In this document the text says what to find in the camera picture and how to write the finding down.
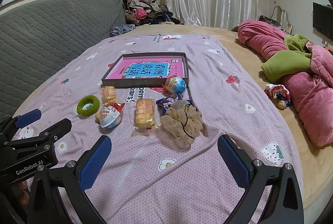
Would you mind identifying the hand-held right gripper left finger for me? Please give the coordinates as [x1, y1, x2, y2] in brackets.
[27, 135, 123, 224]

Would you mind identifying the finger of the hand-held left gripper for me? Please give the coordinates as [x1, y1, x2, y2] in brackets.
[2, 118, 72, 154]
[0, 109, 42, 136]

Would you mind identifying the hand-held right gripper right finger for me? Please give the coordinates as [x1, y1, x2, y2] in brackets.
[217, 135, 305, 224]

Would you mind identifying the green fuzzy ring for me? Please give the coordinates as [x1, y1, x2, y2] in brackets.
[77, 95, 100, 116]

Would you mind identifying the white red toy egg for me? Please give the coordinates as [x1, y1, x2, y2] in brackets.
[95, 102, 125, 128]

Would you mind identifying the small cake packet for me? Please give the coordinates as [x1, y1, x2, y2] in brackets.
[101, 85, 116, 104]

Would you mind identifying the beige scrunchie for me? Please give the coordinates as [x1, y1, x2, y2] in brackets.
[160, 100, 203, 144]

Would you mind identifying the long cake packet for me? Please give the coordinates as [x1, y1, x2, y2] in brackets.
[133, 98, 157, 130]

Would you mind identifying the dark grey cardboard box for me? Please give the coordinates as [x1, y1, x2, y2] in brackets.
[101, 52, 191, 89]

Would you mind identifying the blue red toy egg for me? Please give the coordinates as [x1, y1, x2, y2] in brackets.
[164, 75, 187, 96]

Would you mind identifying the person's left hand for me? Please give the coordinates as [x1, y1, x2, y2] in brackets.
[14, 179, 32, 206]

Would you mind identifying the purple printed blanket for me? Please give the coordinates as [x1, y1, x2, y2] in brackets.
[5, 33, 305, 224]

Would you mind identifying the small red white doll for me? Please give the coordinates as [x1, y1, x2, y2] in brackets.
[265, 83, 292, 110]

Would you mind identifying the blue candy wrapper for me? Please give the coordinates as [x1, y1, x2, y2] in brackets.
[155, 94, 193, 115]

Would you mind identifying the grey quilted sofa back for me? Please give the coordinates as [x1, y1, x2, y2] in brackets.
[0, 0, 127, 120]

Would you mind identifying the beige bed sheet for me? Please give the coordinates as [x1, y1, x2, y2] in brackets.
[12, 23, 333, 214]

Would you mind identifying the green fleece blanket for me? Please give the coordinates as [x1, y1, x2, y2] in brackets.
[261, 34, 316, 83]

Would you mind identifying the dark blue patterned cloth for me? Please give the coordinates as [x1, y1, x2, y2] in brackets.
[109, 24, 136, 38]

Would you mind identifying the pink quilt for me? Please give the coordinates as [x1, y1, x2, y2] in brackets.
[237, 19, 333, 147]

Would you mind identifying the black bag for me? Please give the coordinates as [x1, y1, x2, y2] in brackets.
[259, 15, 281, 27]

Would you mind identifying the pile of clothes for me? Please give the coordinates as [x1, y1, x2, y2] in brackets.
[117, 0, 183, 25]

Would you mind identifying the white metal chair back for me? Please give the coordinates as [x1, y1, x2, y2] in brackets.
[272, 6, 289, 29]

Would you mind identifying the black television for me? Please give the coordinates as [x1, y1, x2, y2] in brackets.
[312, 2, 333, 40]

